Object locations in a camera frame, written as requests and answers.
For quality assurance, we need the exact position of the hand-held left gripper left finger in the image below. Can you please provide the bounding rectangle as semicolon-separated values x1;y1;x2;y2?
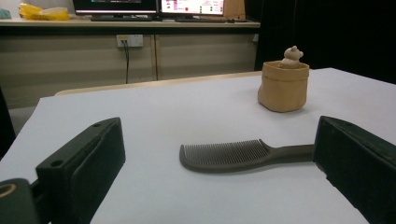
35;117;127;224

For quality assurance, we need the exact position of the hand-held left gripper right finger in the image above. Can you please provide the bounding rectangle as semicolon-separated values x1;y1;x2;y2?
312;115;396;224

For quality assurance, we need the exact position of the dark brown comb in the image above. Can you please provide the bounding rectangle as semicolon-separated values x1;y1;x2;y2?
178;138;316;174

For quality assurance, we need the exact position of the tan paper storage pot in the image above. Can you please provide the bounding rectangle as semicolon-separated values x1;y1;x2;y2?
257;60;311;114

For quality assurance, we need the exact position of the wooden table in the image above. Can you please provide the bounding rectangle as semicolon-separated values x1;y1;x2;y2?
54;70;264;97

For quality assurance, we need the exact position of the white table cover sheet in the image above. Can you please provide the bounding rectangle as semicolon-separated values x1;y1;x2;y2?
0;67;396;224

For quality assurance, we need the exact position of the small beige animal figurine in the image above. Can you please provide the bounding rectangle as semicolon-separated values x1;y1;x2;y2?
278;45;304;69

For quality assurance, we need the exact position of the black curtain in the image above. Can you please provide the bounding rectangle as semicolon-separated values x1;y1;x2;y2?
244;0;396;85

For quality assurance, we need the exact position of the long beige desk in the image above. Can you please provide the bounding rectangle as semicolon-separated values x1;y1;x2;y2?
0;17;262;35

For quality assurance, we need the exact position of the black keyboard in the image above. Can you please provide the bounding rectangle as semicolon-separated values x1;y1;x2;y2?
90;14;153;22
174;17;228;23

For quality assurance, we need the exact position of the yellow plastic bag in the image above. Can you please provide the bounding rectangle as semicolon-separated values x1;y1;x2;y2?
18;3;70;21

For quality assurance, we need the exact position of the dark computer monitor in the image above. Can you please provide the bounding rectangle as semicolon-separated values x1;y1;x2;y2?
72;0;158;16

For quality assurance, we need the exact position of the bright computer monitor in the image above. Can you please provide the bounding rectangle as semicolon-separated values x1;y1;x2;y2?
159;0;226;17

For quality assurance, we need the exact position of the brown cardboard box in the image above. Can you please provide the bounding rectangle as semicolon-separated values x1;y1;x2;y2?
223;0;247;21

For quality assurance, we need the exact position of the black power cable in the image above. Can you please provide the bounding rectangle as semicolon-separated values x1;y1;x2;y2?
122;39;131;85

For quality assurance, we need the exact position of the white wall socket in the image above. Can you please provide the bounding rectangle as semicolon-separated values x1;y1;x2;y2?
116;34;145;49

